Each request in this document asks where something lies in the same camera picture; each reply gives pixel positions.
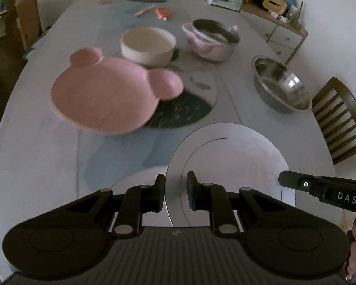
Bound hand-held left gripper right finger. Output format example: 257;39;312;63
186;171;289;236

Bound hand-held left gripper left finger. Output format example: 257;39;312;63
67;173;167;238

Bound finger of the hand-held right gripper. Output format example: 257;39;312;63
278;170;316;198

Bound white round plate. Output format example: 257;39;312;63
165;122;296;228

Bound pink bear-shaped plate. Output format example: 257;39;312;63
50;47;185;133

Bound cream ceramic bowl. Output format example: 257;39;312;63
120;27;177;67

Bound pink pot with steel interior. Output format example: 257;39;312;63
182;19;241;62

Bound wooden slat-back chair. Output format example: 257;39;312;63
311;77;356;166

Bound stainless steel bowl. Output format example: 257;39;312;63
252;55;311;114

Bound white drawer cabinet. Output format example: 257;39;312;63
240;2;309;65

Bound white charger plug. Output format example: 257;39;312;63
270;12;289;24

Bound yellow tissue holder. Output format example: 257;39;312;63
262;0;287;16

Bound cardboard box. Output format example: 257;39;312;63
14;0;42;52

